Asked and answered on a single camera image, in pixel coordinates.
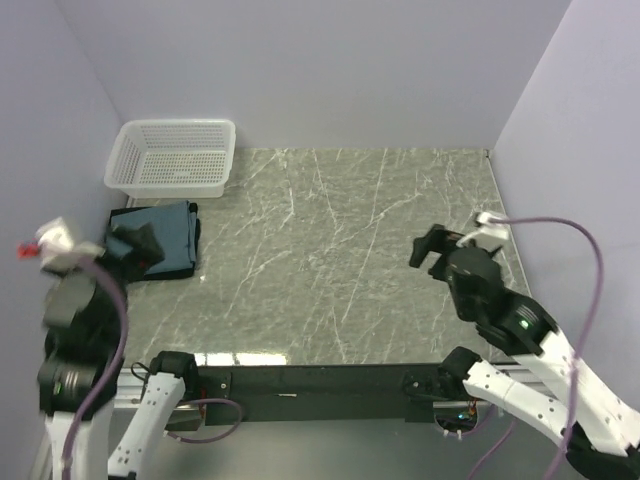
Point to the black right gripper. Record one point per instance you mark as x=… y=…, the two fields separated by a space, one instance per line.
x=439 y=239

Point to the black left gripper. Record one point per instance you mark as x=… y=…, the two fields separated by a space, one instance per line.
x=145 y=250

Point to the blue-grey t-shirt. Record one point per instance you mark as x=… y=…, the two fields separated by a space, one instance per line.
x=170 y=240

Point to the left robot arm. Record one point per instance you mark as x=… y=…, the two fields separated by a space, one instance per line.
x=78 y=379

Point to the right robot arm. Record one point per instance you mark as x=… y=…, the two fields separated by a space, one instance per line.
x=596 y=432

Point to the folded black t-shirt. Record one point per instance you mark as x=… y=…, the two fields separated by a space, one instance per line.
x=197 y=250

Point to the white plastic basket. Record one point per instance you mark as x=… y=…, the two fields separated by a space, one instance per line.
x=172 y=158

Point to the black base beam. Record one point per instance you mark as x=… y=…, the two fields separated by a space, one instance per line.
x=276 y=393

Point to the aluminium rail frame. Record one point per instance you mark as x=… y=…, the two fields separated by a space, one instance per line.
x=202 y=402

